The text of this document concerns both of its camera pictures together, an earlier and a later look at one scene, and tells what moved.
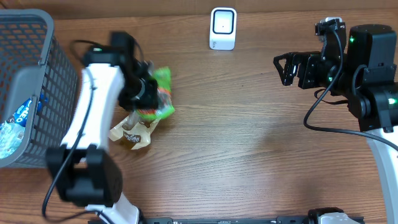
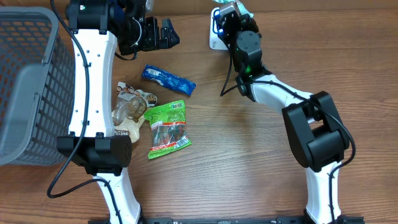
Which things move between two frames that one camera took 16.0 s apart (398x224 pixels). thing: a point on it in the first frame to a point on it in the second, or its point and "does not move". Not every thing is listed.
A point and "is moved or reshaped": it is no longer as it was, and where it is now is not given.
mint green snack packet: x=12 y=136 to x=242 y=9
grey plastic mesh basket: x=32 y=65 does not move
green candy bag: x=165 y=105 to x=168 y=132
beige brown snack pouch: x=135 y=138 is moved or reshaped
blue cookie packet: x=20 y=116 to x=168 y=79
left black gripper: x=150 y=103 to x=154 y=41
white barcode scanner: x=222 y=28 does not move
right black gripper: x=305 y=78 to x=245 y=18
